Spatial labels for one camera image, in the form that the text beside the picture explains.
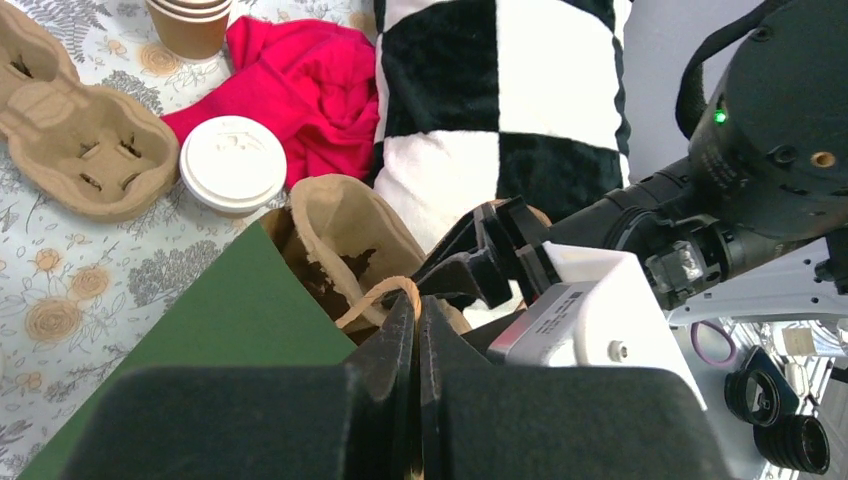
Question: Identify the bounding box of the brown paper coffee cup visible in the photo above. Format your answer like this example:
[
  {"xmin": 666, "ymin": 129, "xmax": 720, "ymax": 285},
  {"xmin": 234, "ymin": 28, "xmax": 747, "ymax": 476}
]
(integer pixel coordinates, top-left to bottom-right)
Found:
[{"xmin": 179, "ymin": 116, "xmax": 287, "ymax": 216}]

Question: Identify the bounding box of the black white checkered blanket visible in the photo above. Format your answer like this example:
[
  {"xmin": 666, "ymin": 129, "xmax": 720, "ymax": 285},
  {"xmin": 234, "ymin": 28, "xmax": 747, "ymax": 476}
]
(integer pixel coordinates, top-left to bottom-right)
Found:
[{"xmin": 368, "ymin": 0, "xmax": 635, "ymax": 333}]

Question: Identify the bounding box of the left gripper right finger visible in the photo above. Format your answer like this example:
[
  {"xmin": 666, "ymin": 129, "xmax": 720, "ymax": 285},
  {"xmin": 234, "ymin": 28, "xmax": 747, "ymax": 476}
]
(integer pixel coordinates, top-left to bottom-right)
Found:
[{"xmin": 418, "ymin": 295, "xmax": 495, "ymax": 480}]

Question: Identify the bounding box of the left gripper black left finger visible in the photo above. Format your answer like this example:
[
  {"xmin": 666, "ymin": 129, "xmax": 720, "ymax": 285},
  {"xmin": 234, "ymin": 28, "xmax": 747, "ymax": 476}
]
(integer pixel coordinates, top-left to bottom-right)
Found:
[{"xmin": 345, "ymin": 297, "xmax": 420, "ymax": 479}]

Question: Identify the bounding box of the red cloth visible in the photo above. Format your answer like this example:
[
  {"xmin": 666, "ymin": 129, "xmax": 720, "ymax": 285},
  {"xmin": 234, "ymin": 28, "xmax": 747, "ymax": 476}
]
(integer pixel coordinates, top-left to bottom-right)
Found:
[{"xmin": 162, "ymin": 16, "xmax": 379, "ymax": 187}]

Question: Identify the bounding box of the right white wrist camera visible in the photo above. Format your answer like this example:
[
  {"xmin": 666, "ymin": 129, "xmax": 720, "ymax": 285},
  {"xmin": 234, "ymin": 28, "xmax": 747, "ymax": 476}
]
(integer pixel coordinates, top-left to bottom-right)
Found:
[{"xmin": 486, "ymin": 242, "xmax": 708, "ymax": 410}]

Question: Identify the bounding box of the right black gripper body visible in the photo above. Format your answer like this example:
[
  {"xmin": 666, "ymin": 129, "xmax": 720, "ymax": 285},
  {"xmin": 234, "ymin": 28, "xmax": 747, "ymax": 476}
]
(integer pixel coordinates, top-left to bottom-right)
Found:
[{"xmin": 411, "ymin": 197, "xmax": 561, "ymax": 309}]

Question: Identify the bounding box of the stack of brown paper cups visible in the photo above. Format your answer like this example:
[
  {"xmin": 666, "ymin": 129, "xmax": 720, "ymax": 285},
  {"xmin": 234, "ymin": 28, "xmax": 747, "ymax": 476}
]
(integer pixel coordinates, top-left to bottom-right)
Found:
[{"xmin": 146, "ymin": 1, "xmax": 233, "ymax": 61}]

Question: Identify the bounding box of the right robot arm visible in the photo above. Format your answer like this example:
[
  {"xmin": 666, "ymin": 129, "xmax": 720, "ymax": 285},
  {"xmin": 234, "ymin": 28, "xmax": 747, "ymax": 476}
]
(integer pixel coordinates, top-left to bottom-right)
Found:
[{"xmin": 412, "ymin": 1, "xmax": 847, "ymax": 319}]

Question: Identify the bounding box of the brown cardboard cup carrier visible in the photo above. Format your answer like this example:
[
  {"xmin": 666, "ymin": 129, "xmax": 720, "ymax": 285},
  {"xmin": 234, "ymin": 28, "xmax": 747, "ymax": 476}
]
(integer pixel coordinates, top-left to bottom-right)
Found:
[{"xmin": 1, "ymin": 2, "xmax": 179, "ymax": 223}]

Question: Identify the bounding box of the green brown paper bag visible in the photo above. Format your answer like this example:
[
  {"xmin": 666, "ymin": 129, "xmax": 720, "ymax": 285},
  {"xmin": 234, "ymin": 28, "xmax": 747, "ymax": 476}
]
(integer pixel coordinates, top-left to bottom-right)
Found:
[{"xmin": 21, "ymin": 200, "xmax": 386, "ymax": 479}]

